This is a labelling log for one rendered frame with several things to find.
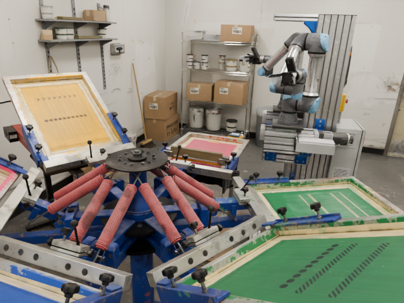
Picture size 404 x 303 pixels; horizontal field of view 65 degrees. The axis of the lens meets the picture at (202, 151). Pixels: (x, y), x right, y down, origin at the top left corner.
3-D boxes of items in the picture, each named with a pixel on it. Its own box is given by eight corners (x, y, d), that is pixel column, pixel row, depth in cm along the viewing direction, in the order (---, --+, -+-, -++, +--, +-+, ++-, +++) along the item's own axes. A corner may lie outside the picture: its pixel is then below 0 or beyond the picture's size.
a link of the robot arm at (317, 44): (299, 109, 241) (311, 32, 221) (320, 113, 233) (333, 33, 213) (294, 112, 232) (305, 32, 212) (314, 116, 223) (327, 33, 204)
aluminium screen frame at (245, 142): (189, 135, 305) (189, 131, 304) (249, 143, 288) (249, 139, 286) (149, 165, 235) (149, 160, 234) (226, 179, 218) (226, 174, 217)
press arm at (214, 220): (345, 214, 197) (347, 205, 195) (350, 219, 191) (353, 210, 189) (140, 231, 174) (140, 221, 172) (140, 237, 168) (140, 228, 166)
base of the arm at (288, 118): (297, 121, 249) (299, 108, 245) (298, 126, 235) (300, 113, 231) (277, 119, 251) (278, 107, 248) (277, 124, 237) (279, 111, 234)
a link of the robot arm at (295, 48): (293, 28, 221) (266, 86, 209) (308, 29, 215) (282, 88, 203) (296, 40, 231) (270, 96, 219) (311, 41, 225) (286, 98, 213)
